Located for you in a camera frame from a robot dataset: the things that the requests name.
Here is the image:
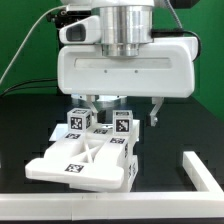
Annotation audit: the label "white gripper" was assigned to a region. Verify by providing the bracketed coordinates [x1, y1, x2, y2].
[57, 37, 198, 127]

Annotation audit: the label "white chair back frame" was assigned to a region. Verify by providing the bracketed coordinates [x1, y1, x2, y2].
[25, 126, 127, 192]

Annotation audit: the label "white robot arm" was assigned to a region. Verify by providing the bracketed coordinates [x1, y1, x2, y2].
[58, 0, 201, 125]

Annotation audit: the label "white base tag plate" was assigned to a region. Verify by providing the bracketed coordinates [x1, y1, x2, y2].
[49, 123, 68, 141]

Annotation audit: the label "grey camera on stand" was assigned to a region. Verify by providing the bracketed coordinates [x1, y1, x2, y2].
[63, 2, 91, 14]

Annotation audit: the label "white camera cable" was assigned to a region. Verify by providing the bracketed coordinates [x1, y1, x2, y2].
[0, 5, 68, 84]

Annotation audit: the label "black cables on table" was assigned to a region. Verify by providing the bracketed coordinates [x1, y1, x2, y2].
[0, 79, 58, 98]

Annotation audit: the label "white U-shaped obstacle frame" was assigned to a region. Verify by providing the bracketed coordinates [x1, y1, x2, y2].
[0, 151, 224, 221]

